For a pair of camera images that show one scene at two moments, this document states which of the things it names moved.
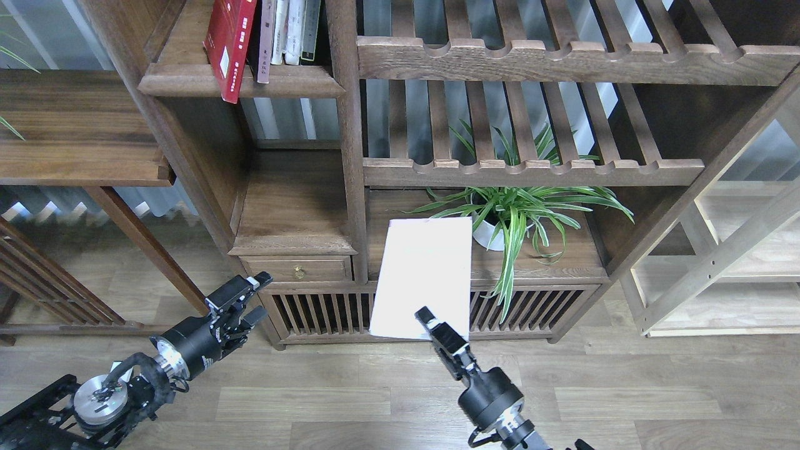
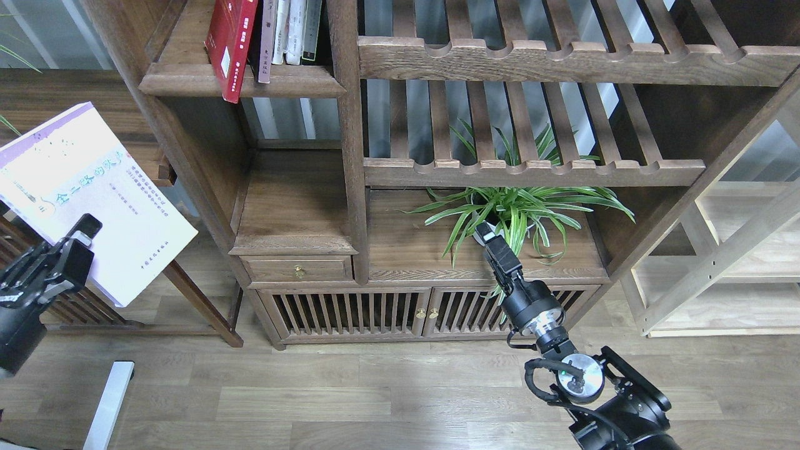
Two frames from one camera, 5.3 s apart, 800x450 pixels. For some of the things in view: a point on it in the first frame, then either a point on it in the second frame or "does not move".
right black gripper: (489, 395) → (529, 305)
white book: (278, 47) does not move
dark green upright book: (310, 32) does not move
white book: (425, 262) → (75, 165)
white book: (294, 34) does not move
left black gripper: (201, 340) → (39, 277)
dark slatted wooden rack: (39, 278) does not move
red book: (226, 44) does not move
